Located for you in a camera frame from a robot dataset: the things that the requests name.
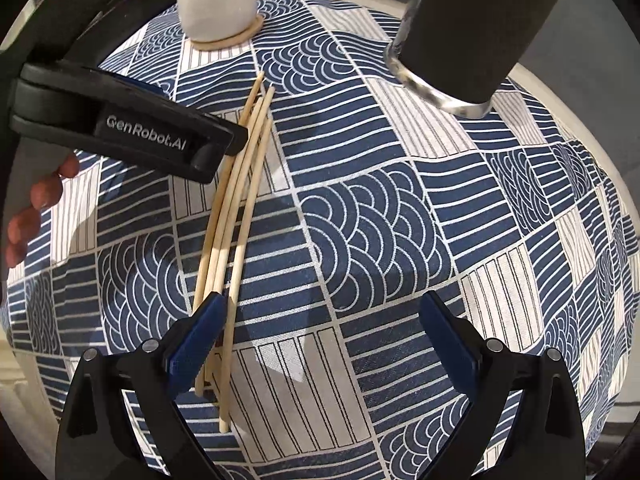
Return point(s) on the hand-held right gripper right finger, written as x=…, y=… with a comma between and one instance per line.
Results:
x=445, y=340

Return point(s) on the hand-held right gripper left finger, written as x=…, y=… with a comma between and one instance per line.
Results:
x=195, y=345

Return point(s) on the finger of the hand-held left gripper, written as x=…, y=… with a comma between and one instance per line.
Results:
x=145, y=87
x=222, y=142

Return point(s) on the black cylindrical utensil holder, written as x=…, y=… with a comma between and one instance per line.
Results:
x=475, y=25

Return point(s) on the person's left hand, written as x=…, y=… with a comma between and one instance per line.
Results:
x=45, y=195

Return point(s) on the white potted succulent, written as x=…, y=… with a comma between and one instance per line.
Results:
x=215, y=10

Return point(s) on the round wooden coaster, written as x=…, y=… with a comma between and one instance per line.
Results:
x=251, y=35

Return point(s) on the blue white patterned tablecloth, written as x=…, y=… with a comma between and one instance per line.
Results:
x=375, y=240

